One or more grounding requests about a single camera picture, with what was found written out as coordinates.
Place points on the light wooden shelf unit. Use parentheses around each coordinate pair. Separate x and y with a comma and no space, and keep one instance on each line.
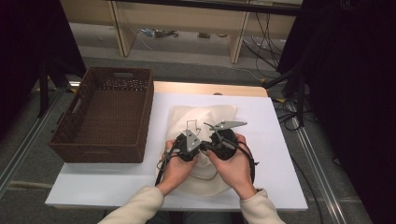
(180,18)

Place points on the metal floor rail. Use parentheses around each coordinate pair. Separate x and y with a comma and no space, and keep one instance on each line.
(327,193)
(28,146)

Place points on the black tripod stand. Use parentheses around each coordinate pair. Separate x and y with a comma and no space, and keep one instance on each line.
(300,102)

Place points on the person's left hand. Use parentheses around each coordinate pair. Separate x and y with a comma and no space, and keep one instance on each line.
(174,174)

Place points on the white board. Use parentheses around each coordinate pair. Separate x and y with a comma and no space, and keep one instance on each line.
(274,140)

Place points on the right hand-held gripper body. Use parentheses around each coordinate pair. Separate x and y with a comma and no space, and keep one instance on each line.
(225,146)

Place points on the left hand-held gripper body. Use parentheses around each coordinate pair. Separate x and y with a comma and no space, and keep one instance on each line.
(188,147)

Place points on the brown woven basket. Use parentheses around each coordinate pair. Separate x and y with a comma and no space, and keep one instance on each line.
(109,118)

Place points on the black curtain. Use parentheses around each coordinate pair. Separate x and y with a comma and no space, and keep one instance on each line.
(18,62)
(358,93)

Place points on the light wooden table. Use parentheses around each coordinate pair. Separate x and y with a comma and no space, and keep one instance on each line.
(186,87)

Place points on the black metal stand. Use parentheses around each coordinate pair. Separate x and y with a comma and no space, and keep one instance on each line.
(43,93)

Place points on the person's right hand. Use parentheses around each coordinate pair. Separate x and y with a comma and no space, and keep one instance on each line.
(236,174)

